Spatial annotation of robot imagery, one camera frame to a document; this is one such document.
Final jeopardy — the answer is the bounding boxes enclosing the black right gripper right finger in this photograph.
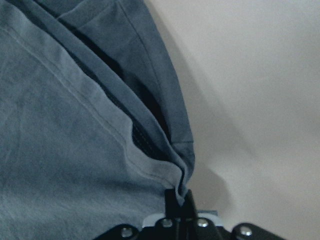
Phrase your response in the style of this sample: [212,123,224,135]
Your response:
[180,189,198,240]

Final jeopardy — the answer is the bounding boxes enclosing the black graphic t-shirt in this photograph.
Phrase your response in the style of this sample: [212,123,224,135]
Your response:
[0,0,195,240]

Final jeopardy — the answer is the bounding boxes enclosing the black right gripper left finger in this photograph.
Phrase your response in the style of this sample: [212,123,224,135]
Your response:
[164,189,182,240]

